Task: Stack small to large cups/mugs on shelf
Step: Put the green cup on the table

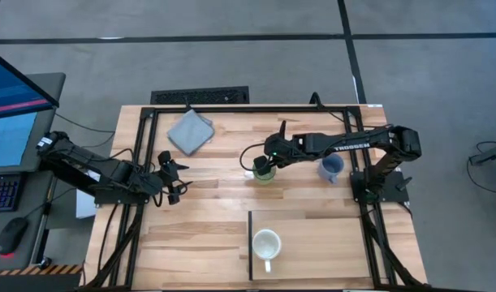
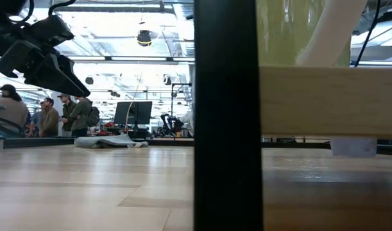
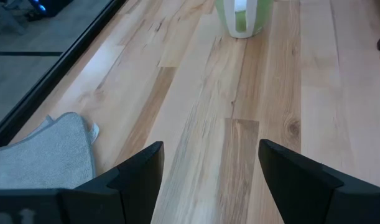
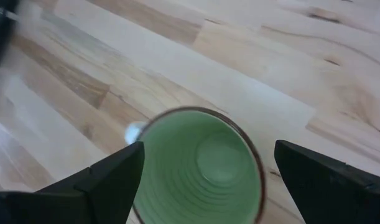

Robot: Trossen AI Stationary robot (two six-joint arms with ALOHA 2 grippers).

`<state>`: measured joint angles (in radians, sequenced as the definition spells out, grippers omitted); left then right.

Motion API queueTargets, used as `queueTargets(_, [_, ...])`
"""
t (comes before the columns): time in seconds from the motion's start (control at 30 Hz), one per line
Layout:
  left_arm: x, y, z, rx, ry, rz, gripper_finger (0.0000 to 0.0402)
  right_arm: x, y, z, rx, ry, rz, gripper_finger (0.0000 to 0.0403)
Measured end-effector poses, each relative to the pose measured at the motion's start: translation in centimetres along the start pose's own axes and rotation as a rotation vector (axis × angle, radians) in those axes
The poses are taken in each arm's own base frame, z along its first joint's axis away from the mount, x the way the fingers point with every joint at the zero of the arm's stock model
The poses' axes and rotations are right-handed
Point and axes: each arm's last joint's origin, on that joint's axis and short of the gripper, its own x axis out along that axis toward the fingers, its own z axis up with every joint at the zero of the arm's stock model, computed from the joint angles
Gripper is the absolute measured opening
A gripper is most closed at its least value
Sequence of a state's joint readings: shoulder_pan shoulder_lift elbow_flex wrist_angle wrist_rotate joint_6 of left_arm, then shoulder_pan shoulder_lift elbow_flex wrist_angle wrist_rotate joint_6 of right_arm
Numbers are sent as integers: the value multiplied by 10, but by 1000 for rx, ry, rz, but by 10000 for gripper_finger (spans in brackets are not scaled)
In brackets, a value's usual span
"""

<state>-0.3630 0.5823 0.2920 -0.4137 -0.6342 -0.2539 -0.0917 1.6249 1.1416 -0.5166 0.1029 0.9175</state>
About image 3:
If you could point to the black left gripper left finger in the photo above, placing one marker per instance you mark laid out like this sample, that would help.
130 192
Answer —
133 186

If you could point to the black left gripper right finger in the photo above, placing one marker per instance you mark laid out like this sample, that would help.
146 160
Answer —
301 193

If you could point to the grey folded cloth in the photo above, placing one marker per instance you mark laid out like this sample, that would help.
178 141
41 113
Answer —
43 155

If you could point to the black device blue light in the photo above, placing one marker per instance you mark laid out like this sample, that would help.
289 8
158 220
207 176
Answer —
53 6

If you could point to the grey chair base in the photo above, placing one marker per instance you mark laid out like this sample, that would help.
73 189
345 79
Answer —
6 18

